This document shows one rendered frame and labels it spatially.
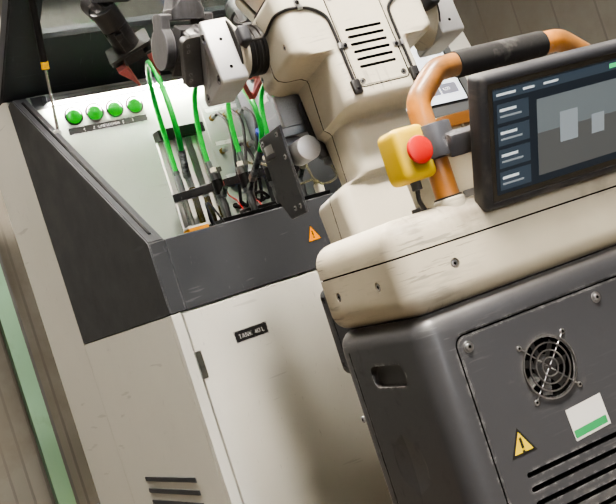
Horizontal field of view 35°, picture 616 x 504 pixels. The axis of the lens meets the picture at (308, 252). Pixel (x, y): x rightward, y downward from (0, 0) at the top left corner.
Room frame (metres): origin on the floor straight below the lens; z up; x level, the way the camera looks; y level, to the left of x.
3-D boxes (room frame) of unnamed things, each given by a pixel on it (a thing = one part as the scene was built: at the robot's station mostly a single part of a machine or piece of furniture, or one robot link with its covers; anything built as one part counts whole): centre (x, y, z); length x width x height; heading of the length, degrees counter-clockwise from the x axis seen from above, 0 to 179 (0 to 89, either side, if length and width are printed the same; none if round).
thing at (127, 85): (2.68, 0.31, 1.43); 0.54 x 0.03 x 0.02; 123
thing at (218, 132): (2.81, 0.10, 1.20); 0.13 x 0.03 x 0.31; 123
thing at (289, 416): (2.24, 0.03, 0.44); 0.65 x 0.02 x 0.68; 123
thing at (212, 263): (2.25, 0.03, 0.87); 0.62 x 0.04 x 0.16; 123
